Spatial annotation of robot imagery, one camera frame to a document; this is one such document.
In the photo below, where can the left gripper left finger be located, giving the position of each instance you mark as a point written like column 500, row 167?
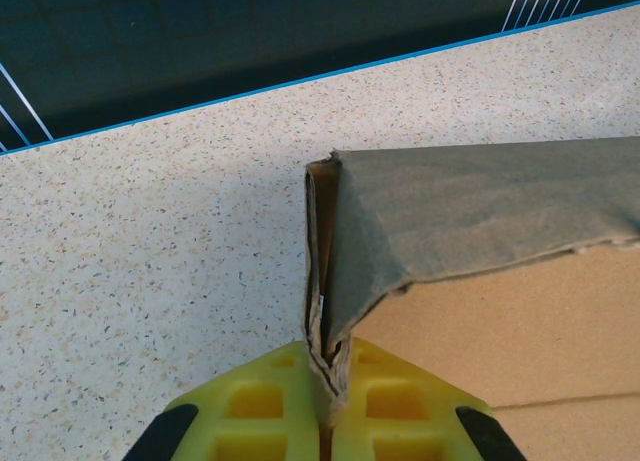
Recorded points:
column 250, row 411

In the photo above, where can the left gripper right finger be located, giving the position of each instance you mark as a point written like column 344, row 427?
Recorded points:
column 400, row 411

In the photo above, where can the brown cardboard box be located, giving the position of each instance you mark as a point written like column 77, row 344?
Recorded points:
column 475, row 206

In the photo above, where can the blue table edge frame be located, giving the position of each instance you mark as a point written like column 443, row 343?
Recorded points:
column 320, row 75

